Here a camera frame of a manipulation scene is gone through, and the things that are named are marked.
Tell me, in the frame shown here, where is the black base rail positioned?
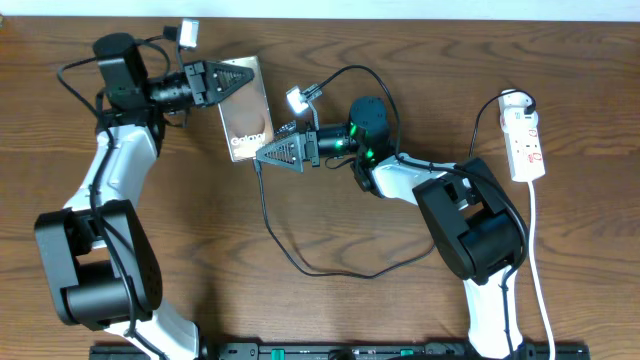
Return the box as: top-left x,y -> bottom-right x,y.
88,342 -> 591,360

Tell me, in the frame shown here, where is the white charger plug adapter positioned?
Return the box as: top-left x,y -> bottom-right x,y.
498,89 -> 537,119

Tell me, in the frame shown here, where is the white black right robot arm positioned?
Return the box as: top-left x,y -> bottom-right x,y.
254,96 -> 529,359

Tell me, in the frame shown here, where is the white power strip cord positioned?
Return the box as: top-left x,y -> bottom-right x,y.
527,180 -> 557,360

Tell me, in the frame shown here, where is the black charging cable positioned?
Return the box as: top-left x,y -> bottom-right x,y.
252,89 -> 537,280

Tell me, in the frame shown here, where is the white power strip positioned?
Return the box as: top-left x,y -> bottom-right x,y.
500,107 -> 546,183

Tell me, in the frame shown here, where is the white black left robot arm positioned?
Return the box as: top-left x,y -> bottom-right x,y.
34,33 -> 254,359

